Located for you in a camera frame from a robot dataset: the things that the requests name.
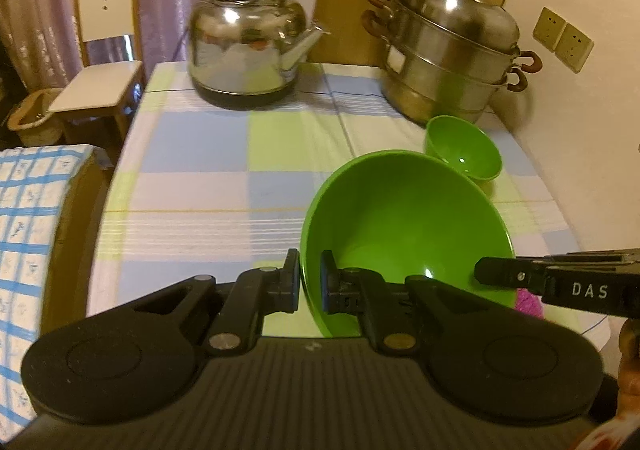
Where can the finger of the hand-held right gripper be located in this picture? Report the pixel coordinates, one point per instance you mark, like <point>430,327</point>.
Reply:
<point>505,272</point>

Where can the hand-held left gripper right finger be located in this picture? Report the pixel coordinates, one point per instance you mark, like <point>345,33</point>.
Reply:
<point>326,280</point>

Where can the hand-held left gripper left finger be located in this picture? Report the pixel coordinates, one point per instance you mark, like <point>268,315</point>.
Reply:
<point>294,280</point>

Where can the pink transparent plate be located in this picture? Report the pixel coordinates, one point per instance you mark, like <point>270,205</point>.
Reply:
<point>529,305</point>

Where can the green plastic bowl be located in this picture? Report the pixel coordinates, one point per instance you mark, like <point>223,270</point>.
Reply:
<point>462,150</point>
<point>410,225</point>

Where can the person's right hand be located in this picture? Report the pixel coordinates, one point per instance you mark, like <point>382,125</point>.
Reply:
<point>631,345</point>

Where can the plaid tablecloth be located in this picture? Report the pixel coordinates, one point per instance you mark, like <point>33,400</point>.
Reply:
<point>210,170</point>

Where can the stainless steel steamer pot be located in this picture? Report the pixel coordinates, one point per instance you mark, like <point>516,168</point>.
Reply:
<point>440,55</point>

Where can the stainless steel kettle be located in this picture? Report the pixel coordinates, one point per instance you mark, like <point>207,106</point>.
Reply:
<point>240,45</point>

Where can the blue checked cloth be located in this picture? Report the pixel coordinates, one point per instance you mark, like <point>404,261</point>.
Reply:
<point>25,230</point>

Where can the white wooden chair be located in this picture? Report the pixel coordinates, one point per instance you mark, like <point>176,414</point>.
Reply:
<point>100,75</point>

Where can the woven basket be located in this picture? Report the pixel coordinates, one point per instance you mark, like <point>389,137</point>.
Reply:
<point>30,122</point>

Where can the wooden bed frame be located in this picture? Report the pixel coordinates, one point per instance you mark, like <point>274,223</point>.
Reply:
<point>75,215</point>

